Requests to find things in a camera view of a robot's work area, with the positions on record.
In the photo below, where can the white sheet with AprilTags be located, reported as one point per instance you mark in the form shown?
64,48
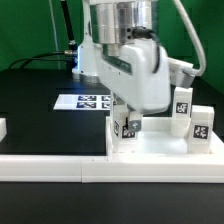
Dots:
82,102

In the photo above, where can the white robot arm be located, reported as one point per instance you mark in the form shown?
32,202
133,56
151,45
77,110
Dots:
110,24

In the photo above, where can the white U-shaped obstacle fence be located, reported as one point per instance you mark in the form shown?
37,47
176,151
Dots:
112,168

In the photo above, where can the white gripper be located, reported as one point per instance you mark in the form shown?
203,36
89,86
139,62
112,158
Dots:
142,89

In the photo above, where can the white square table top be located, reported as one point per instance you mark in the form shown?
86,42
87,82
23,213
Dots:
155,139

